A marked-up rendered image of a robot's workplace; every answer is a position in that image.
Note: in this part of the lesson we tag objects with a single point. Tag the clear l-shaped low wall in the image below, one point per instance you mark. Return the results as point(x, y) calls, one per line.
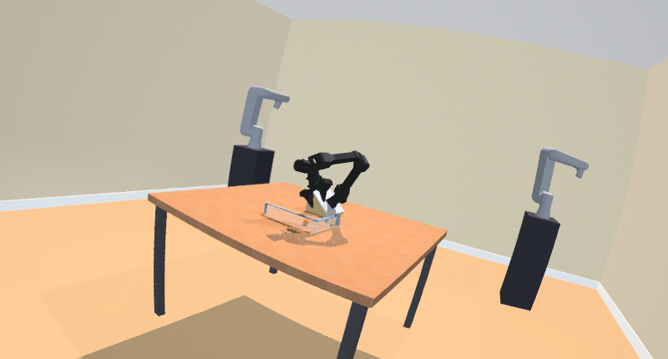
point(300, 221)

